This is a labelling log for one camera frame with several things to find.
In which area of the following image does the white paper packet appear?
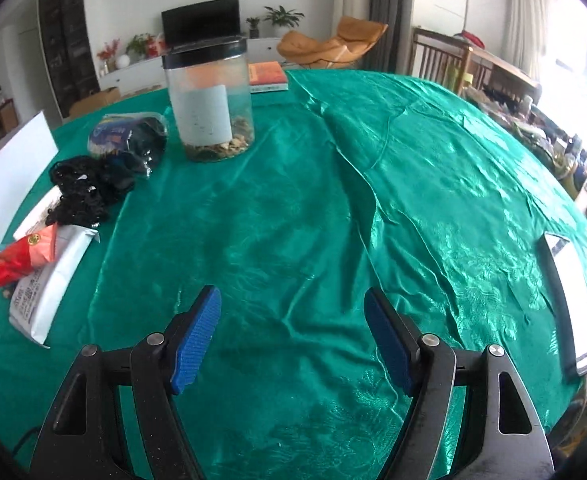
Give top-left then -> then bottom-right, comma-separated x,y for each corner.
8,185 -> 100,350

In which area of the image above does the black smartphone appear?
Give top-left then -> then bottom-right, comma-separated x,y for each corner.
540,232 -> 587,377

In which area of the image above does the red snack packet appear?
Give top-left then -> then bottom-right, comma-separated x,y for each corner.
0,223 -> 58,288

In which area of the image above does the white cardboard box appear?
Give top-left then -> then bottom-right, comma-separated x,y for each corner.
0,112 -> 58,241

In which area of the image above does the green satin tablecloth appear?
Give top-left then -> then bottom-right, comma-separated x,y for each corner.
0,70 -> 587,479

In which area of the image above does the brown cardboard box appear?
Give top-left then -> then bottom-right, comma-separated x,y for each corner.
69,87 -> 121,119

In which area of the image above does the white tv cabinet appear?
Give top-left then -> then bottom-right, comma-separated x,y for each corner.
98,37 -> 285,96

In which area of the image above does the dark wooden chair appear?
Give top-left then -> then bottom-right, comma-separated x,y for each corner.
408,27 -> 542,104

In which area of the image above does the red flower arrangement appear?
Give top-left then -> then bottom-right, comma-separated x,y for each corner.
96,38 -> 120,76

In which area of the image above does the clear jar black lid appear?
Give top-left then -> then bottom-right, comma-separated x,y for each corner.
162,36 -> 254,162

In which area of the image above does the orange paperback book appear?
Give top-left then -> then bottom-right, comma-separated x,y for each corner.
248,61 -> 288,93

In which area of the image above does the orange lounge chair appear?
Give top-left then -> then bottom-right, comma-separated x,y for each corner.
276,15 -> 388,68

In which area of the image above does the dark glass display cabinet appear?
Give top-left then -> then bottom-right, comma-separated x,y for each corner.
36,0 -> 100,119

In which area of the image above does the black flat television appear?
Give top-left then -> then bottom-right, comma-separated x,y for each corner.
161,0 -> 242,49

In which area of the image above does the green potted plant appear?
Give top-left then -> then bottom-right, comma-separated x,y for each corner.
263,6 -> 305,38

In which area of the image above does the grey curtain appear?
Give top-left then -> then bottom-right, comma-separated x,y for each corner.
367,0 -> 414,74

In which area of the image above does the bag of black hair ties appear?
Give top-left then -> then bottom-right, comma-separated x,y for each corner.
88,113 -> 168,177

